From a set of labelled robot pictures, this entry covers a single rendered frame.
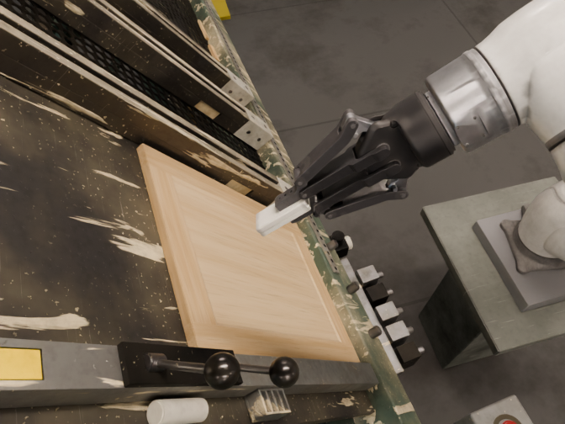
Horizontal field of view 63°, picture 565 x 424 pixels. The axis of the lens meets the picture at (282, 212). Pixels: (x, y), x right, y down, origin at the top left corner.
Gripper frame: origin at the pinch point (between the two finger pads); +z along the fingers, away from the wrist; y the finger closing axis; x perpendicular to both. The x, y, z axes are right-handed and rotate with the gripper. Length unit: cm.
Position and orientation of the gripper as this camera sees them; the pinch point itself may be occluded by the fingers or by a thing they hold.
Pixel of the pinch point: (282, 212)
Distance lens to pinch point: 55.2
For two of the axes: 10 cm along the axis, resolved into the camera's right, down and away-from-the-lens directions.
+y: 5.9, 5.9, 5.5
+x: -0.5, -6.5, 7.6
